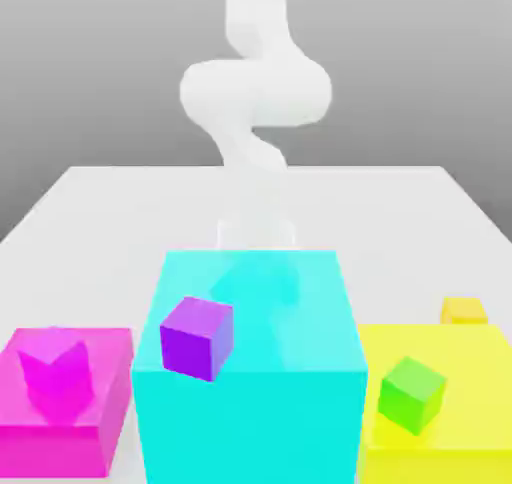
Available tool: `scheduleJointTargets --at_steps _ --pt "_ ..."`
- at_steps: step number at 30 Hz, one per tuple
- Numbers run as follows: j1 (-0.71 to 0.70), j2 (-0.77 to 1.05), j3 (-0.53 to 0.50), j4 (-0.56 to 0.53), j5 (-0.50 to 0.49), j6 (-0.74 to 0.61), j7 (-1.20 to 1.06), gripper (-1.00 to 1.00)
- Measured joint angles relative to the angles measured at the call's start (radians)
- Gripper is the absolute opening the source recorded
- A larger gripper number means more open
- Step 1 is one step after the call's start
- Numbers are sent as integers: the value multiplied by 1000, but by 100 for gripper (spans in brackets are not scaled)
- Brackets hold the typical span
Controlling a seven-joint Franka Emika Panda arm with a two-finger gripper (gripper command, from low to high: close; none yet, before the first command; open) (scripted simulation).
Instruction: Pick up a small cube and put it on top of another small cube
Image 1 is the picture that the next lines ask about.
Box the small purple cube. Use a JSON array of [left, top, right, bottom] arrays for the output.
[[159, 296, 235, 383]]

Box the small orange cube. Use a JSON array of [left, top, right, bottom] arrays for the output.
[[440, 296, 490, 326]]

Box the small green cube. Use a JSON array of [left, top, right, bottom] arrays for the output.
[[377, 356, 448, 437]]

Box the small magenta cube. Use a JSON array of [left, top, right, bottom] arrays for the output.
[[16, 327, 96, 427]]

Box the large cyan box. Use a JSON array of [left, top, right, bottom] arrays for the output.
[[130, 249, 369, 484]]

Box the large magenta box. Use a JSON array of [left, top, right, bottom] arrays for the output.
[[0, 326, 134, 480]]

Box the large yellow box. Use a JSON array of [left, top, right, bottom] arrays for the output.
[[356, 322, 512, 484]]

